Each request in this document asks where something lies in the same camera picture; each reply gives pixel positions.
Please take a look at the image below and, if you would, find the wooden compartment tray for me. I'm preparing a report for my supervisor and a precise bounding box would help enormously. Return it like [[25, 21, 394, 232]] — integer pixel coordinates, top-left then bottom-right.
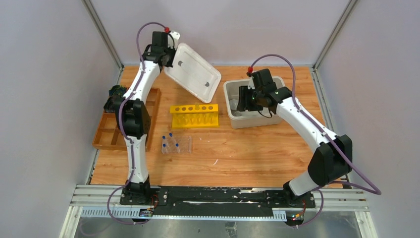
[[92, 88, 161, 152]]

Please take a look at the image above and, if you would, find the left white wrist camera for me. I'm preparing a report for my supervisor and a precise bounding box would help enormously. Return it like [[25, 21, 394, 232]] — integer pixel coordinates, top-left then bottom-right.
[[169, 31, 180, 50]]

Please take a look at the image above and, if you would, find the white porcelain dish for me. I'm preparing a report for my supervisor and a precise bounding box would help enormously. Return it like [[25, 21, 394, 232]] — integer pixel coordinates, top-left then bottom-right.
[[229, 99, 238, 111]]

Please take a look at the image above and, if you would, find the white plastic bin lid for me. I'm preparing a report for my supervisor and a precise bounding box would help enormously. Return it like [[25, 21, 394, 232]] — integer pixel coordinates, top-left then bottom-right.
[[164, 43, 222, 104]]

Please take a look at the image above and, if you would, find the clear well plate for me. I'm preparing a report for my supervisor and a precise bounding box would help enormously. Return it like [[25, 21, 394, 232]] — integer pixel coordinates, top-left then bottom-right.
[[161, 135, 193, 154]]

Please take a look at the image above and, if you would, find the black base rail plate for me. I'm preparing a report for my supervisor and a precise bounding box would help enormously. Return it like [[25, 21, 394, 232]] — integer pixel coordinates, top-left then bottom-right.
[[120, 186, 315, 220]]

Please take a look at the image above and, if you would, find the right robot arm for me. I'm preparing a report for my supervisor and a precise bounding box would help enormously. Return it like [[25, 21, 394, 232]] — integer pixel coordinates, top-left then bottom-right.
[[237, 67, 352, 207]]

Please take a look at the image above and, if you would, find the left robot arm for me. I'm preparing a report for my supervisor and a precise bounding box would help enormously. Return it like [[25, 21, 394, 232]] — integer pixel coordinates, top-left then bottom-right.
[[115, 31, 180, 205]]

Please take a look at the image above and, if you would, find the yellow test tube rack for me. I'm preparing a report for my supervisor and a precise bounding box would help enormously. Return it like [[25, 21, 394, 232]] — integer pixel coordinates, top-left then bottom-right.
[[170, 104, 219, 129]]

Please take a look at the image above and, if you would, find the beige plastic bin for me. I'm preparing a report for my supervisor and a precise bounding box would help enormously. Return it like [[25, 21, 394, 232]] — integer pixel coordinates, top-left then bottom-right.
[[223, 79, 283, 129]]

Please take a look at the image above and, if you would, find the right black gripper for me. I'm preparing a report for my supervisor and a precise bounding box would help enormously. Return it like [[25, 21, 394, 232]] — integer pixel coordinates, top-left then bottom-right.
[[236, 86, 263, 112]]

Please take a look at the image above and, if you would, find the green coiled cable bundle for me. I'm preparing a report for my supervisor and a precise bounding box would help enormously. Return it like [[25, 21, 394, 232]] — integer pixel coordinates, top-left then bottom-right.
[[104, 84, 128, 115]]

